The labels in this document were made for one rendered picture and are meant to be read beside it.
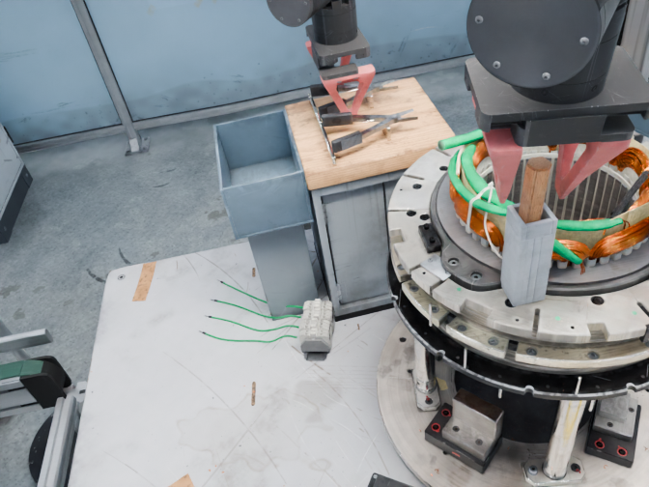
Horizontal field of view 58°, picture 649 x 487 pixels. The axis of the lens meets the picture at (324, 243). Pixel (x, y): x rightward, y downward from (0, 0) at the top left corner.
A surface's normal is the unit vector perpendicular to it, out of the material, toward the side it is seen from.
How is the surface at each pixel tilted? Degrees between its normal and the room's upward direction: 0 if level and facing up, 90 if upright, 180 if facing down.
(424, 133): 0
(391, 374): 0
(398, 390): 0
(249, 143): 90
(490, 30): 93
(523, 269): 90
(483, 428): 90
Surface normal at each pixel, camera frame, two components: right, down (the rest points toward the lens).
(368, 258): 0.19, 0.64
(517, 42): -0.49, 0.67
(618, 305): -0.14, -0.73
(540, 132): 0.00, 0.73
